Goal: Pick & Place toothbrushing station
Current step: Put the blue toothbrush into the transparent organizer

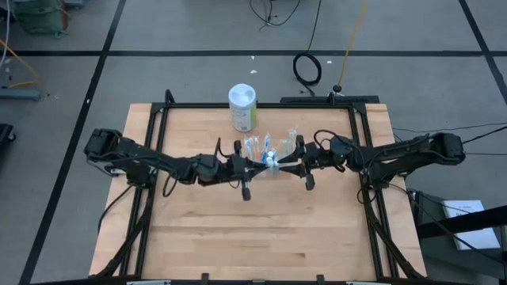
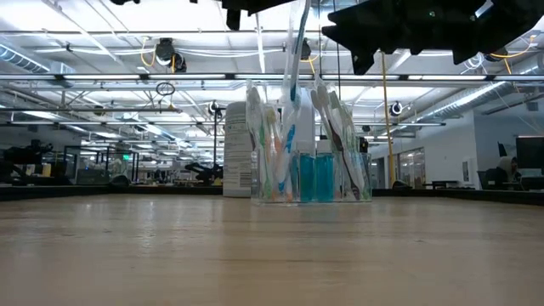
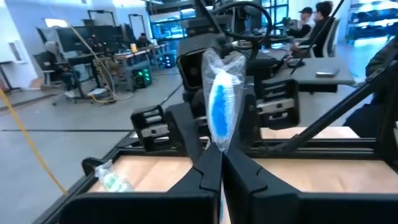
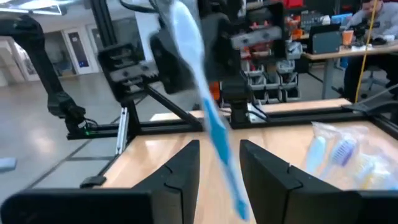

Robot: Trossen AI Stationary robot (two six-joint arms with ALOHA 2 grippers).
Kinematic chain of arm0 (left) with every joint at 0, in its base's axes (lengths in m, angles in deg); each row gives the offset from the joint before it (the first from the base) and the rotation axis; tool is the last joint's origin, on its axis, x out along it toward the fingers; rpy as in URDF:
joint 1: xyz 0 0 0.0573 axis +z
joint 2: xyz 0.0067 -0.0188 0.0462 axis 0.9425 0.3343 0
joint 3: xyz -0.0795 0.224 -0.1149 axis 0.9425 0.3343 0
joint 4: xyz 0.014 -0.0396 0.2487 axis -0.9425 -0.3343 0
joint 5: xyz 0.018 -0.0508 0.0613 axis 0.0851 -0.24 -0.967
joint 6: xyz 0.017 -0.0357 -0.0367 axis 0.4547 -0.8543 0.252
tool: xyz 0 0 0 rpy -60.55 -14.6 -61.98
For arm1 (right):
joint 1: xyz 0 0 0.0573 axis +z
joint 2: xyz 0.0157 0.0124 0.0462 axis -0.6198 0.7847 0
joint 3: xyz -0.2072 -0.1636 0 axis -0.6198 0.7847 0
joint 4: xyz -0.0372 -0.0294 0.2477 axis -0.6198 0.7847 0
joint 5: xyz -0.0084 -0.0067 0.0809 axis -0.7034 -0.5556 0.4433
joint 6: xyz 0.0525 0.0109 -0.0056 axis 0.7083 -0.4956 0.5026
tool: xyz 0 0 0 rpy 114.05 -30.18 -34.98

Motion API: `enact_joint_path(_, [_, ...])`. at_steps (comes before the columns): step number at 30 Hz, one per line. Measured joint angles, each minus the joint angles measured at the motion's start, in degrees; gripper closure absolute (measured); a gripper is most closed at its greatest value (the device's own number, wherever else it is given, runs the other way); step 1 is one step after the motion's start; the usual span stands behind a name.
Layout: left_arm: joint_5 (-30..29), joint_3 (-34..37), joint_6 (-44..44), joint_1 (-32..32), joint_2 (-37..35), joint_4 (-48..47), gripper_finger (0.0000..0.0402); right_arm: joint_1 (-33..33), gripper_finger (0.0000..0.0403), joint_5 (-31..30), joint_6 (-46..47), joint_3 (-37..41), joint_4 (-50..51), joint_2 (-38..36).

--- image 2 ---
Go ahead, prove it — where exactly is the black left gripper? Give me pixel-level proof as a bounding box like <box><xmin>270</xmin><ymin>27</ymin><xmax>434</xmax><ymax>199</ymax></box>
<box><xmin>220</xmin><ymin>0</ymin><xmax>294</xmax><ymax>31</ymax></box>

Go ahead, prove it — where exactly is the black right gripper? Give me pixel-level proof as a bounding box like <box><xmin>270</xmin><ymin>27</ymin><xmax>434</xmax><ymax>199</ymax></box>
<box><xmin>321</xmin><ymin>0</ymin><xmax>494</xmax><ymax>76</ymax></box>

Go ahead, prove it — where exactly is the green white toothbrush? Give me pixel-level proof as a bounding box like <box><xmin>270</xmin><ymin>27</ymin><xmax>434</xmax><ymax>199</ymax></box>
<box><xmin>329</xmin><ymin>91</ymin><xmax>371</xmax><ymax>201</ymax></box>
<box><xmin>246</xmin><ymin>82</ymin><xmax>273</xmax><ymax>201</ymax></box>

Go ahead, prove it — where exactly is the orange white toothbrush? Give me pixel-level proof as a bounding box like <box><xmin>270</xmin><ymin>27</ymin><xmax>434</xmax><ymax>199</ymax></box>
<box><xmin>265</xmin><ymin>105</ymin><xmax>284</xmax><ymax>201</ymax></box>

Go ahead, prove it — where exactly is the clear acrylic organizer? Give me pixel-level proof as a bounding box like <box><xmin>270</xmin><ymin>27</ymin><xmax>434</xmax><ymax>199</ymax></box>
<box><xmin>249</xmin><ymin>150</ymin><xmax>374</xmax><ymax>206</ymax></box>

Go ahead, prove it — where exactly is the teal mouthwash bottle white cap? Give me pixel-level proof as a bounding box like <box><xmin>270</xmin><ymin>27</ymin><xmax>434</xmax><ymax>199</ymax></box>
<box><xmin>297</xmin><ymin>140</ymin><xmax>316</xmax><ymax>203</ymax></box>
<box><xmin>314</xmin><ymin>139</ymin><xmax>336</xmax><ymax>203</ymax></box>

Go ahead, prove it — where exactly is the white green wipes canister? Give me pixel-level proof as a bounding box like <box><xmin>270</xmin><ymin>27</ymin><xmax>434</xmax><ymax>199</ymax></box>
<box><xmin>222</xmin><ymin>100</ymin><xmax>256</xmax><ymax>199</ymax></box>

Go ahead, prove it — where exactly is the long ceiling light strip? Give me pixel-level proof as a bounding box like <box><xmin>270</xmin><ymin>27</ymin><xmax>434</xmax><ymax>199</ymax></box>
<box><xmin>0</xmin><ymin>72</ymin><xmax>544</xmax><ymax>82</ymax></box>

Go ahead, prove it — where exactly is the person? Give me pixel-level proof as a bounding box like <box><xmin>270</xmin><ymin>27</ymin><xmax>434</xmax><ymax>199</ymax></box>
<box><xmin>495</xmin><ymin>155</ymin><xmax>526</xmax><ymax>190</ymax></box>

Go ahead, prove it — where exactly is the black computer monitor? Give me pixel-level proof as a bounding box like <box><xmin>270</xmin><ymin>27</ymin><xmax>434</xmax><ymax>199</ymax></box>
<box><xmin>515</xmin><ymin>135</ymin><xmax>544</xmax><ymax>170</ymax></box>

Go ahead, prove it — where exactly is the yellow cable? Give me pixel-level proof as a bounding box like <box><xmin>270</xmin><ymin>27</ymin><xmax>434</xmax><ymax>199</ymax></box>
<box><xmin>381</xmin><ymin>50</ymin><xmax>395</xmax><ymax>189</ymax></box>

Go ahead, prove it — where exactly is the black metal table frame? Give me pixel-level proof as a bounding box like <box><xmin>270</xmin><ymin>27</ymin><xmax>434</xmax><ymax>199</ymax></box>
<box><xmin>0</xmin><ymin>184</ymin><xmax>544</xmax><ymax>206</ymax></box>

